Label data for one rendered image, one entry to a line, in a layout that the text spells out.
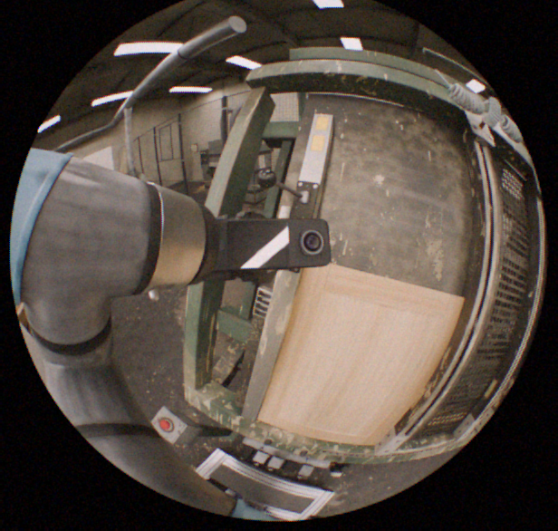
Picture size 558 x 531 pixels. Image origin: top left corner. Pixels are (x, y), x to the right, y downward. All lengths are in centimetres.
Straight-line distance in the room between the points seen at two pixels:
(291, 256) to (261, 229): 3
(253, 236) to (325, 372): 41
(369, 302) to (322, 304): 11
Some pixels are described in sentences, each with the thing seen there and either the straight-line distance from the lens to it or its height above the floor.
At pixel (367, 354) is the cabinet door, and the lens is 48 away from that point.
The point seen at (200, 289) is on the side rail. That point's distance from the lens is 53.
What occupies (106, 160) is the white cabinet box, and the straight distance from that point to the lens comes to 362.
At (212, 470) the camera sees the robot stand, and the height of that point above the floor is 23.
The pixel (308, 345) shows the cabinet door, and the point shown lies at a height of 119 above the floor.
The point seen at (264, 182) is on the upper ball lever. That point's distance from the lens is 33.
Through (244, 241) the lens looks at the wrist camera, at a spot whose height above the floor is 152.
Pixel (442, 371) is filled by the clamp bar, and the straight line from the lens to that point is 56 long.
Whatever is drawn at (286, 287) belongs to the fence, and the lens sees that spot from 41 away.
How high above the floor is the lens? 160
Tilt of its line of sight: 35 degrees down
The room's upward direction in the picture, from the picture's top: straight up
